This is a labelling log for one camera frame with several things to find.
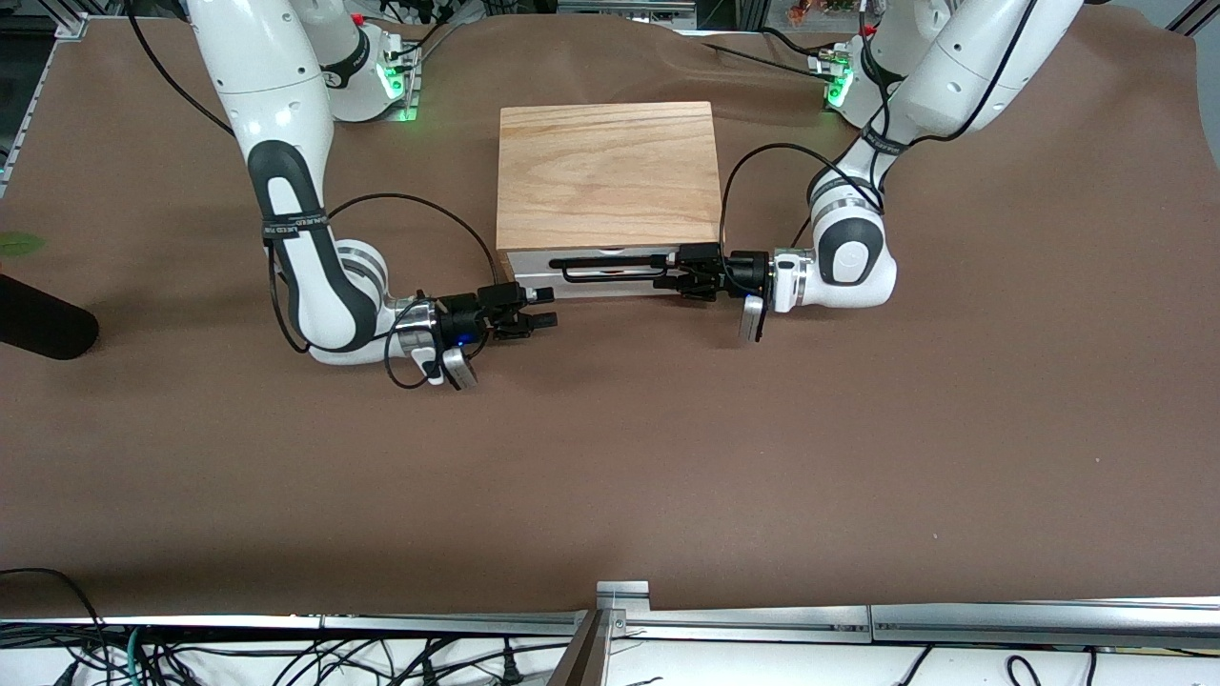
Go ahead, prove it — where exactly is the white drawer with black handle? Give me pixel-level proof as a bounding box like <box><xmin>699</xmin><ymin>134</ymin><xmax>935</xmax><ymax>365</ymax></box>
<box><xmin>505</xmin><ymin>246</ymin><xmax>722</xmax><ymax>298</ymax></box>

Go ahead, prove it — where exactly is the wooden drawer cabinet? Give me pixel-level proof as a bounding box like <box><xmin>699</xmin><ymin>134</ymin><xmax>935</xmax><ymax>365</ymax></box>
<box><xmin>496</xmin><ymin>102</ymin><xmax>723</xmax><ymax>299</ymax></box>

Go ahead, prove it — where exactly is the brown table cloth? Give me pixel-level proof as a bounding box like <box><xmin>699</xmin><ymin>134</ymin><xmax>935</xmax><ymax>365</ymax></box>
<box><xmin>0</xmin><ymin>10</ymin><xmax>1220</xmax><ymax>618</ymax></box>

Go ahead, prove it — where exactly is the black ribbed cylinder vase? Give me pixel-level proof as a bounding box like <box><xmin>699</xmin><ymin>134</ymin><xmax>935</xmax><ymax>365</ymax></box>
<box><xmin>0</xmin><ymin>273</ymin><xmax>100</xmax><ymax>361</ymax></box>

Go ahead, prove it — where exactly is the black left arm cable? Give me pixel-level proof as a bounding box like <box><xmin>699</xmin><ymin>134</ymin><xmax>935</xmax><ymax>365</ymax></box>
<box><xmin>720</xmin><ymin>0</ymin><xmax>1045</xmax><ymax>287</ymax></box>

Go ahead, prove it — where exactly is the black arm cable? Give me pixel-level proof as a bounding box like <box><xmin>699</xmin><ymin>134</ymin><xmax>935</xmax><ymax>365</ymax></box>
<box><xmin>720</xmin><ymin>0</ymin><xmax>1045</xmax><ymax>287</ymax></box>
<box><xmin>124</xmin><ymin>0</ymin><xmax>506</xmax><ymax>390</ymax></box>

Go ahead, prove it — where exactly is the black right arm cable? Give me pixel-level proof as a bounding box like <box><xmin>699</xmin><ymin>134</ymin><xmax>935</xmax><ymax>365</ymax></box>
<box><xmin>124</xmin><ymin>0</ymin><xmax>506</xmax><ymax>390</ymax></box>

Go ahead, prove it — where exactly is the black strap on right arm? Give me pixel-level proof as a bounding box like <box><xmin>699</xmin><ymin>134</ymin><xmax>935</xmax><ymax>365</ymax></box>
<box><xmin>262</xmin><ymin>214</ymin><xmax>330</xmax><ymax>241</ymax></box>

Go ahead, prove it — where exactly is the thin black cable on cloth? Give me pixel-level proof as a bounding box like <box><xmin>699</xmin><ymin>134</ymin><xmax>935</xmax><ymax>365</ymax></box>
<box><xmin>703</xmin><ymin>38</ymin><xmax>830</xmax><ymax>79</ymax></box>

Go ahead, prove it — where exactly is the metal base plate green light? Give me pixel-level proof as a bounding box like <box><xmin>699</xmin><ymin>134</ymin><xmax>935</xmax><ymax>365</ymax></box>
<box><xmin>381</xmin><ymin>43</ymin><xmax>423</xmax><ymax>125</ymax></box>
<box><xmin>810</xmin><ymin>48</ymin><xmax>856</xmax><ymax>111</ymax></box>

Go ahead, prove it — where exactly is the aluminium centre post bracket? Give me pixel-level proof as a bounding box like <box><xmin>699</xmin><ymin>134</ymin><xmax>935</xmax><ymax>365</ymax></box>
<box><xmin>548</xmin><ymin>579</ymin><xmax>654</xmax><ymax>686</ymax></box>

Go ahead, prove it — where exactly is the aluminium table frame rail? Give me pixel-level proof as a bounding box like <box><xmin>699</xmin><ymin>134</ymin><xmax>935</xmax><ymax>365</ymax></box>
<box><xmin>0</xmin><ymin>613</ymin><xmax>597</xmax><ymax>637</ymax></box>
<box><xmin>620</xmin><ymin>597</ymin><xmax>1220</xmax><ymax>651</ymax></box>

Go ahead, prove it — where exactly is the aluminium side frame rail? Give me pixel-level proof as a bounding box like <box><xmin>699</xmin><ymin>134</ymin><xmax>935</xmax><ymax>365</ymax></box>
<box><xmin>0</xmin><ymin>13</ymin><xmax>89</xmax><ymax>196</ymax></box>

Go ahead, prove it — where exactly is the black looped floor cable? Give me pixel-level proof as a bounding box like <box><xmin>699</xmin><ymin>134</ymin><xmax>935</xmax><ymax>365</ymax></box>
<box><xmin>0</xmin><ymin>567</ymin><xmax>108</xmax><ymax>686</ymax></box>

